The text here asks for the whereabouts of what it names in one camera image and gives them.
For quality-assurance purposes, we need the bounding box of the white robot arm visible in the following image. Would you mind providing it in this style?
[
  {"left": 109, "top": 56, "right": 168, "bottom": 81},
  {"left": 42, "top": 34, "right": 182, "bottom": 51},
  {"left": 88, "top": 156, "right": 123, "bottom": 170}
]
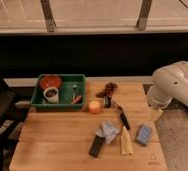
[{"left": 147, "top": 61, "right": 188, "bottom": 109}]

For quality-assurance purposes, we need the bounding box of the green plastic tray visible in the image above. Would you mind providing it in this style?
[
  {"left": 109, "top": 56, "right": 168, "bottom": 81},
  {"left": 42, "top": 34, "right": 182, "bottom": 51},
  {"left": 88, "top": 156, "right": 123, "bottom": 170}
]
[{"left": 31, "top": 74, "right": 86, "bottom": 110}]

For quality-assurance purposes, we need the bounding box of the metal spoon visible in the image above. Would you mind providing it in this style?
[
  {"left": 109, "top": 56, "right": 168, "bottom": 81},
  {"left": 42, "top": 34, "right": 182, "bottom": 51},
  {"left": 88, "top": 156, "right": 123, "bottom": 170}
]
[{"left": 72, "top": 84, "right": 78, "bottom": 100}]

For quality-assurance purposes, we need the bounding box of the orange round fruit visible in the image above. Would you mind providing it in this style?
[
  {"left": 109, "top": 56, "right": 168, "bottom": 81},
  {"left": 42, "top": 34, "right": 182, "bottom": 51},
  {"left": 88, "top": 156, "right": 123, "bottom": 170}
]
[{"left": 89, "top": 101, "right": 101, "bottom": 114}]

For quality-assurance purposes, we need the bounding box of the red carrot toy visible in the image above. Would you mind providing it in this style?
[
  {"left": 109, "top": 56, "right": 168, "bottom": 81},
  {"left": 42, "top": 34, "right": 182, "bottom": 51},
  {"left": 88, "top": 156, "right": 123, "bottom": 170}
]
[{"left": 71, "top": 95, "right": 82, "bottom": 104}]

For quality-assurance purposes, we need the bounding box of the small dark object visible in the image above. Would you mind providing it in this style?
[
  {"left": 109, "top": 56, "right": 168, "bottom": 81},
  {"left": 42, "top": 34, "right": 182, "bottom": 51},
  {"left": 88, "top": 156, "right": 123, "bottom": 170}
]
[{"left": 104, "top": 96, "right": 111, "bottom": 108}]

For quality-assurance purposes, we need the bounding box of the white cup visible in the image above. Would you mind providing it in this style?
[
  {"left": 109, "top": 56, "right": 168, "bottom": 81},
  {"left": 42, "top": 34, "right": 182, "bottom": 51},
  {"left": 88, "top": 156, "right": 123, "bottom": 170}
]
[{"left": 43, "top": 87, "right": 59, "bottom": 103}]

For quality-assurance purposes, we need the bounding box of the orange bowl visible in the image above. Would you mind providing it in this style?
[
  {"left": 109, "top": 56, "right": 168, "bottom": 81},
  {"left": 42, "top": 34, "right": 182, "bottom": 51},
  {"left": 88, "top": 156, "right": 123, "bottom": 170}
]
[{"left": 39, "top": 75, "right": 62, "bottom": 90}]

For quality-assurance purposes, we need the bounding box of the light blue cloth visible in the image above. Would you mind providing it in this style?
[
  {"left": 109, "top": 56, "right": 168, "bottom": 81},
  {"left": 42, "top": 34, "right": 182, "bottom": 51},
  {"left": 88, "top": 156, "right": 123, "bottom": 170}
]
[{"left": 95, "top": 121, "right": 120, "bottom": 144}]

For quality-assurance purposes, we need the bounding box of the wooden cutting board table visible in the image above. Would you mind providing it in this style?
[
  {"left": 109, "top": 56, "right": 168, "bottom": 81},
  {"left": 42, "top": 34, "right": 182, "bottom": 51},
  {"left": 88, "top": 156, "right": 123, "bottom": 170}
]
[{"left": 9, "top": 82, "right": 167, "bottom": 171}]

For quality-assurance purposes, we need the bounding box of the black rectangular block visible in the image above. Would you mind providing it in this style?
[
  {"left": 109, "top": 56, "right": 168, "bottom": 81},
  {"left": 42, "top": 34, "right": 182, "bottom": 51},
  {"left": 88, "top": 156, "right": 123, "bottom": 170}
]
[{"left": 89, "top": 135, "right": 105, "bottom": 158}]

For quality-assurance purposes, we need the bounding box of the blue sponge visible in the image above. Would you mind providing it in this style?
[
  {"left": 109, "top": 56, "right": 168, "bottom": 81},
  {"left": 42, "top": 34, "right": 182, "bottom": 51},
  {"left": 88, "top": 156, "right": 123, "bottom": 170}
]
[{"left": 136, "top": 124, "right": 152, "bottom": 146}]

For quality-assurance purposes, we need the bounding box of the black handled knife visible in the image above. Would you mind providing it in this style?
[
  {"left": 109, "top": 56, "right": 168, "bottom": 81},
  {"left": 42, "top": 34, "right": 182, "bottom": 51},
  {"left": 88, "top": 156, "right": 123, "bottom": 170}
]
[{"left": 111, "top": 99, "right": 130, "bottom": 130}]

